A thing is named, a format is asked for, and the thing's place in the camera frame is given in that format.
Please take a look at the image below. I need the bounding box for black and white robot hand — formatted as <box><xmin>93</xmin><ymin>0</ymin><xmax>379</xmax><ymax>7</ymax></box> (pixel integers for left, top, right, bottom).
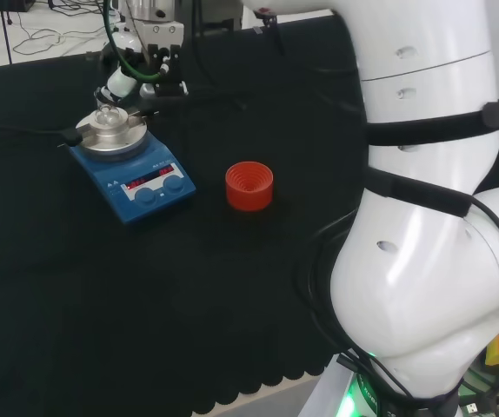
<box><xmin>94</xmin><ymin>20</ymin><xmax>190</xmax><ymax>103</ymax></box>

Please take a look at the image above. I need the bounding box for clear round-bottom glass flask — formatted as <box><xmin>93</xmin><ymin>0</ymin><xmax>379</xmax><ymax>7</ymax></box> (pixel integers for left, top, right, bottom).
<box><xmin>94</xmin><ymin>93</ymin><xmax>128</xmax><ymax>130</ymax></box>

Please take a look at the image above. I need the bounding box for heater with blue base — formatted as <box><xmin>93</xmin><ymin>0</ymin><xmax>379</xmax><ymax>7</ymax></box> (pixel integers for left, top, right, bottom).
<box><xmin>57</xmin><ymin>106</ymin><xmax>197</xmax><ymax>226</ymax></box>

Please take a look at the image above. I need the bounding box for black box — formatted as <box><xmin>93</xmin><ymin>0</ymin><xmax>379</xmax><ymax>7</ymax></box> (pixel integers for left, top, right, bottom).
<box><xmin>0</xmin><ymin>0</ymin><xmax>37</xmax><ymax>13</ymax></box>

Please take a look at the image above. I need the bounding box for black bench cloth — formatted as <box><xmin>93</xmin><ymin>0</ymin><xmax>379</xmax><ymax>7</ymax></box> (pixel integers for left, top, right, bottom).
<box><xmin>0</xmin><ymin>17</ymin><xmax>499</xmax><ymax>417</ymax></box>

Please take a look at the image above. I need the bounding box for green cable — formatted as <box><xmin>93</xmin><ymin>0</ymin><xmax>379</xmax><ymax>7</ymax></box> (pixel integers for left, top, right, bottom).
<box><xmin>103</xmin><ymin>0</ymin><xmax>164</xmax><ymax>82</ymax></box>

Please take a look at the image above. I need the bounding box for black heater cable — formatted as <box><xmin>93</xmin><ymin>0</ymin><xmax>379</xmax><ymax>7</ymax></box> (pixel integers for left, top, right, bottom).
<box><xmin>0</xmin><ymin>124</ymin><xmax>83</xmax><ymax>147</ymax></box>

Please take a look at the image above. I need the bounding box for grey floor cable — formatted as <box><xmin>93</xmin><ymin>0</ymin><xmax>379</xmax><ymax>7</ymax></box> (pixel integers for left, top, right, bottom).
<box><xmin>10</xmin><ymin>0</ymin><xmax>116</xmax><ymax>57</ymax></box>

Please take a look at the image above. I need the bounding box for orange ribbed flask ring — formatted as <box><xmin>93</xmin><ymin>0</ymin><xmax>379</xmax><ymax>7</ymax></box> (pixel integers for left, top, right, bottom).
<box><xmin>224</xmin><ymin>161</ymin><xmax>275</xmax><ymax>213</ymax></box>

